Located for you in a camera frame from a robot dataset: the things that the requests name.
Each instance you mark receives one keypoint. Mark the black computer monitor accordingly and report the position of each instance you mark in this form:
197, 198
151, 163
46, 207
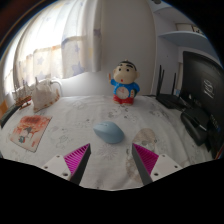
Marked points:
203, 83

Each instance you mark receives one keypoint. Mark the white printed tablecloth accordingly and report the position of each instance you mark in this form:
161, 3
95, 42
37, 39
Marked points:
76, 116

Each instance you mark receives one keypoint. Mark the black router with antennas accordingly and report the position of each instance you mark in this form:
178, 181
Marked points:
168, 98

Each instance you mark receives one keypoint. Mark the large white conch shell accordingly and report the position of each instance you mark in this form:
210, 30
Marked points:
45, 95

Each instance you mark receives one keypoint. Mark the black keyboard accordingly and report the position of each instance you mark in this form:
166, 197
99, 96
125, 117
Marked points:
8, 115

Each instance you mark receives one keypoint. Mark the cartoon boy figurine clock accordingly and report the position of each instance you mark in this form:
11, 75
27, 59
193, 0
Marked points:
123, 83

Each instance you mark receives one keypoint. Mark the black desk device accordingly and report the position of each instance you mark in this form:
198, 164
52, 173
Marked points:
195, 125

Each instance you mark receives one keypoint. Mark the white wall shelf unit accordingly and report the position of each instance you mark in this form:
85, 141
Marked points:
186, 38

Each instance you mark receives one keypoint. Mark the red printed mouse pad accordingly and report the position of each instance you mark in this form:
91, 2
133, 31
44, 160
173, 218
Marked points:
30, 132

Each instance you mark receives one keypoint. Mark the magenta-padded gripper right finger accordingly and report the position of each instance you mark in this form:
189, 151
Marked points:
148, 160

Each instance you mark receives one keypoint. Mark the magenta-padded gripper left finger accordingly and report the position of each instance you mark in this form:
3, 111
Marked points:
75, 159

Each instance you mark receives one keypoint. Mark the light blue computer mouse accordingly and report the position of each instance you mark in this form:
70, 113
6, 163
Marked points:
109, 132

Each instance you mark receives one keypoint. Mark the orange wooden panel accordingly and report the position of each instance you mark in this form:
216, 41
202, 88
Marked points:
2, 109

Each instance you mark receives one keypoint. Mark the white star-print curtain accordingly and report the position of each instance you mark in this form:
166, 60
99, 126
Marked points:
56, 40

